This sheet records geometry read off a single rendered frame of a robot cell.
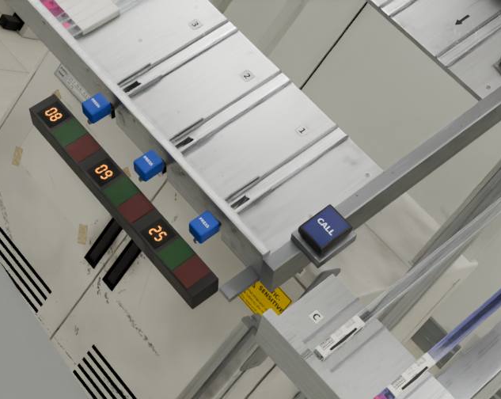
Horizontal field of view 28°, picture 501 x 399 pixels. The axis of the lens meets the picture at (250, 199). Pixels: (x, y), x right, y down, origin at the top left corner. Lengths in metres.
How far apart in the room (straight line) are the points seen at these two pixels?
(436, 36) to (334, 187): 0.28
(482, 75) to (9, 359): 0.73
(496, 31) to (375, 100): 1.85
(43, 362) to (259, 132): 0.43
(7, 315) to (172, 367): 0.66
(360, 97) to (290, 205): 2.07
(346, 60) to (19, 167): 1.69
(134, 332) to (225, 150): 0.53
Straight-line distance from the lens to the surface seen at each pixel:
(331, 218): 1.15
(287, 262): 1.16
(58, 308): 1.78
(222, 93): 1.29
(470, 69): 1.37
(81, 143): 1.27
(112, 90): 1.27
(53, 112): 1.30
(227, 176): 1.22
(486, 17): 1.43
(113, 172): 1.24
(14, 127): 1.83
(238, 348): 1.22
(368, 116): 3.25
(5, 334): 1.00
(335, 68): 3.31
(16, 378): 0.97
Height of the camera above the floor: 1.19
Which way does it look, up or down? 21 degrees down
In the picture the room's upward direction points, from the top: 38 degrees clockwise
